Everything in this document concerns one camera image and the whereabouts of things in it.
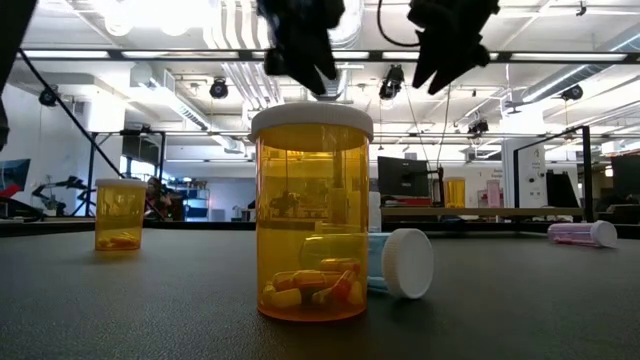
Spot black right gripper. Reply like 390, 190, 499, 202
407, 0, 502, 97

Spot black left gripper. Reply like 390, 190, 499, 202
256, 0, 347, 96

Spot amber pill bottle white cap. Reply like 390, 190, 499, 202
249, 102, 375, 324
94, 178, 149, 252
443, 176, 467, 209

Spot pink pill bottle white cap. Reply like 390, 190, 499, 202
547, 220, 619, 250
486, 179, 502, 209

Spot blue pill bottle white cap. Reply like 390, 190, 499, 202
367, 225, 435, 300

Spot wooden shelf board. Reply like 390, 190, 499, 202
380, 207, 587, 218

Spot black overhead crossbar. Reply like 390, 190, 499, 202
0, 47, 640, 65

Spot black computer monitor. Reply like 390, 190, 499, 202
610, 153, 640, 201
377, 156, 431, 198
545, 170, 581, 209

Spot blue storage shelves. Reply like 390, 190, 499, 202
167, 177, 211, 221

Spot person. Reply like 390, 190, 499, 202
144, 177, 184, 221

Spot black table mat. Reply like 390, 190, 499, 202
0, 228, 640, 360

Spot black monitor blue screen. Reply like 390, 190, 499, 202
0, 158, 32, 194

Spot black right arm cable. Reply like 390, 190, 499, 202
375, 0, 421, 49

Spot black aluminium rig frame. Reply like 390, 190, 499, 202
0, 217, 640, 240

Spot black metal shelf frame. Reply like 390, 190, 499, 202
512, 125, 604, 224

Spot black metal frame stand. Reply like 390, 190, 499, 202
82, 128, 167, 217

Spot thin black tether cable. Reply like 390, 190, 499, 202
17, 48, 164, 222

